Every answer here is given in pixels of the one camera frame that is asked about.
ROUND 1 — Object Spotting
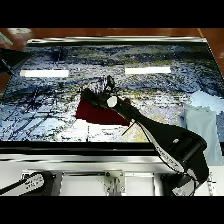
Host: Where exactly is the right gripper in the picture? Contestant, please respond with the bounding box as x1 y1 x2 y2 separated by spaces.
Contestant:
80 87 111 109

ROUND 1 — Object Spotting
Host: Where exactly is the dark red garment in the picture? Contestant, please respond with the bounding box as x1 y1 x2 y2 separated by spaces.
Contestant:
75 98 131 127

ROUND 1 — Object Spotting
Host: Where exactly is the black garment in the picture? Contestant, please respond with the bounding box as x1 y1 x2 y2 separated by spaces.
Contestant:
0 47 33 76

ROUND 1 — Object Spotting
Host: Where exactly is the pale grey-blue garment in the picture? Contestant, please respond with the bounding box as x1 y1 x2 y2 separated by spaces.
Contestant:
179 103 224 158

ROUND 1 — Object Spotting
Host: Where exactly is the light blue garment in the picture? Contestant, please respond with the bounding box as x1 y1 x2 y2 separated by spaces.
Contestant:
190 89 224 116

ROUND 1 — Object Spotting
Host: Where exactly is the black cable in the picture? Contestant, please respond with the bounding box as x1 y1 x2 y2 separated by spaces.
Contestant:
120 119 138 137

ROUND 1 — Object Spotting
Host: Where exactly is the silver frame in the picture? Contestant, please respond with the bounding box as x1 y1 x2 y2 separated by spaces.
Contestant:
0 152 224 197

